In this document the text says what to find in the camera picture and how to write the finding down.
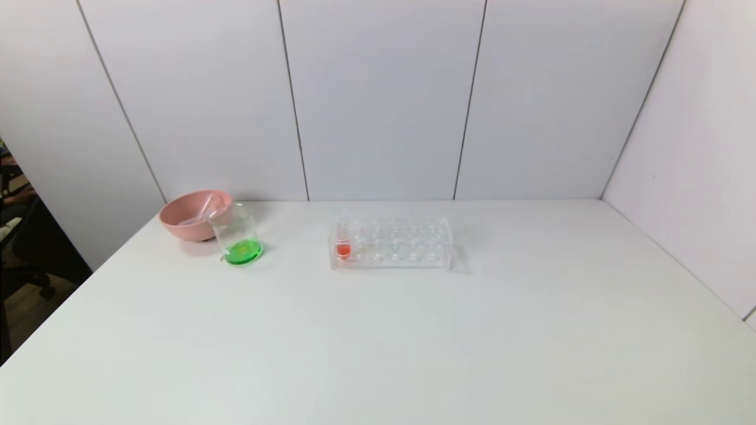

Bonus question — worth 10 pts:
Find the test tube with blue pigment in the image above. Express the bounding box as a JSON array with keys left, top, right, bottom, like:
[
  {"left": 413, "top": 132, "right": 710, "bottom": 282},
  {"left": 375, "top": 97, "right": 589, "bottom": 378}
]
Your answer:
[{"left": 177, "top": 210, "right": 222, "bottom": 227}]

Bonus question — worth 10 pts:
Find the clear plastic test tube rack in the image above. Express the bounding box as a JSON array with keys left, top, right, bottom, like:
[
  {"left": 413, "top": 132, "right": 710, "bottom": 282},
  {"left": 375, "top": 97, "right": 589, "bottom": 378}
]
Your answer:
[{"left": 328, "top": 215, "right": 454, "bottom": 272}]

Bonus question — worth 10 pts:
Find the test tube with red pigment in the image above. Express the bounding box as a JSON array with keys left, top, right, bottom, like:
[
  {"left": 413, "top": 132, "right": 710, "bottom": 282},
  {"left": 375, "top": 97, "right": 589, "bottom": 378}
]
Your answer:
[{"left": 335, "top": 217, "right": 353, "bottom": 261}]

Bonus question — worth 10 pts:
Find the clear glass beaker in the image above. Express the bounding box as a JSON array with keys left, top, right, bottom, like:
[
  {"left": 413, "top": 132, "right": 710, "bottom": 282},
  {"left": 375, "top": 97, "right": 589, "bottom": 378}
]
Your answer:
[{"left": 208, "top": 202, "right": 262, "bottom": 266}]

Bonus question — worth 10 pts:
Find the pink bowl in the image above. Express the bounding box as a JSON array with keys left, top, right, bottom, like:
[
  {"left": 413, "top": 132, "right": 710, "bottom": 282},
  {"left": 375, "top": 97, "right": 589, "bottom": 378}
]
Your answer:
[{"left": 158, "top": 189, "right": 233, "bottom": 243}]

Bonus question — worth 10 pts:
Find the bystander hand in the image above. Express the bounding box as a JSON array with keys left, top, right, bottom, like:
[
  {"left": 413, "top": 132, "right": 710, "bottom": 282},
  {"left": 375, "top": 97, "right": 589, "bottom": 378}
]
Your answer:
[{"left": 0, "top": 188, "right": 39, "bottom": 207}]

